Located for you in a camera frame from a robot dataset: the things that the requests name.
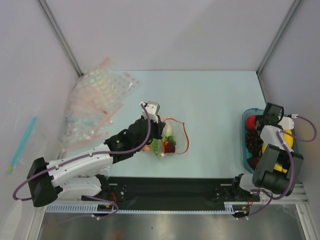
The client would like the yellow mango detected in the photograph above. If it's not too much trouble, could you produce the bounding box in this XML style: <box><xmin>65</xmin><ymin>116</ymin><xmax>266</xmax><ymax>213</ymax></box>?
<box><xmin>260</xmin><ymin>134</ymin><xmax>294</xmax><ymax>174</ymax></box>

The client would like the orange red peach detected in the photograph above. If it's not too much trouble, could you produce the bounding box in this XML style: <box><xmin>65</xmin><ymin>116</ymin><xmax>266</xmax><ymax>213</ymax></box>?
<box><xmin>142</xmin><ymin>145</ymin><xmax>151</xmax><ymax>152</ymax></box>

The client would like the teal plastic fruit bin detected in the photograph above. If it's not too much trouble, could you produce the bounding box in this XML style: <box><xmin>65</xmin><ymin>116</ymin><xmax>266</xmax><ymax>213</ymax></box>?
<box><xmin>241</xmin><ymin>108</ymin><xmax>298</xmax><ymax>173</ymax></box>

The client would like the dark red apple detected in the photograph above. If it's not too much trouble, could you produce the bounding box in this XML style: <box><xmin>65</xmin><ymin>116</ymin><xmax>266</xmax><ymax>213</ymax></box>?
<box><xmin>247</xmin><ymin>157</ymin><xmax>261</xmax><ymax>170</ymax></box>

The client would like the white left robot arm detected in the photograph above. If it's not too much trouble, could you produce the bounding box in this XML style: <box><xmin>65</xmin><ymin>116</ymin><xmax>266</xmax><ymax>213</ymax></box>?
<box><xmin>27</xmin><ymin>116</ymin><xmax>166</xmax><ymax>208</ymax></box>

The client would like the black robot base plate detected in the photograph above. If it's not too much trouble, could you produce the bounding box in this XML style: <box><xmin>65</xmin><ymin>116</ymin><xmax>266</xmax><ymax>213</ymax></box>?
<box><xmin>92</xmin><ymin>176</ymin><xmax>250</xmax><ymax>210</ymax></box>

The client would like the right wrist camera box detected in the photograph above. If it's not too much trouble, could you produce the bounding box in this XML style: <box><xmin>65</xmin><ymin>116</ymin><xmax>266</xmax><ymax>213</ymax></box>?
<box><xmin>278</xmin><ymin>114</ymin><xmax>298</xmax><ymax>130</ymax></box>

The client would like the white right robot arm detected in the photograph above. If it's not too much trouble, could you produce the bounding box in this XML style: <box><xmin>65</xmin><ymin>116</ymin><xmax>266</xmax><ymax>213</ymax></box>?
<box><xmin>230</xmin><ymin>102</ymin><xmax>304</xmax><ymax>201</ymax></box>

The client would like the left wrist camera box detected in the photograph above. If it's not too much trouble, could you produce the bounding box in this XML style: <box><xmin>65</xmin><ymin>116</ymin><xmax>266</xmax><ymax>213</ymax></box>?
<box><xmin>139</xmin><ymin>101</ymin><xmax>161</xmax><ymax>124</ymax></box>

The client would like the wrinkled green fruit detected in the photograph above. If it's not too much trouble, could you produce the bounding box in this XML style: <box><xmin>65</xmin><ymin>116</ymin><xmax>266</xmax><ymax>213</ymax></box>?
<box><xmin>149</xmin><ymin>138</ymin><xmax>162</xmax><ymax>157</ymax></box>

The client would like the white radish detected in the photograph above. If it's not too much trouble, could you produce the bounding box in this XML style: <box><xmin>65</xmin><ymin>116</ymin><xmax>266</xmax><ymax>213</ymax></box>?
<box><xmin>163</xmin><ymin>122</ymin><xmax>173</xmax><ymax>137</ymax></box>

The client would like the green grape bunch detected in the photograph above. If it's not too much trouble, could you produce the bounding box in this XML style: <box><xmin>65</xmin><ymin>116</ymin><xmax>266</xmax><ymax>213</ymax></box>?
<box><xmin>164</xmin><ymin>135</ymin><xmax>177</xmax><ymax>146</ymax></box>

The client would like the pile of clear zip bags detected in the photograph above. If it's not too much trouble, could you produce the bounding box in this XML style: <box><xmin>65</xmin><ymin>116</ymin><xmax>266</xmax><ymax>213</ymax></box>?
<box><xmin>59</xmin><ymin>57</ymin><xmax>143</xmax><ymax>158</ymax></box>

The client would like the purple grape bunch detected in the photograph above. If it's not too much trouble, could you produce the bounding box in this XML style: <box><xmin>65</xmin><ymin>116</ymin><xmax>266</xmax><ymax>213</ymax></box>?
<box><xmin>245</xmin><ymin>130</ymin><xmax>263</xmax><ymax>154</ymax></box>

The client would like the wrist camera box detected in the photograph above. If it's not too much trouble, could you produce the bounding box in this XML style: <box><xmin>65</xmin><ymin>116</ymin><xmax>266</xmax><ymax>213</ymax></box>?
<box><xmin>139</xmin><ymin>101</ymin><xmax>161</xmax><ymax>124</ymax></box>
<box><xmin>278</xmin><ymin>114</ymin><xmax>298</xmax><ymax>130</ymax></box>

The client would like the clear orange zip bag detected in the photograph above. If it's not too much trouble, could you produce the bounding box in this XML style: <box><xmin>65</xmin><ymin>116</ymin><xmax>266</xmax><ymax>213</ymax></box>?
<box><xmin>143</xmin><ymin>116</ymin><xmax>190</xmax><ymax>158</ymax></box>

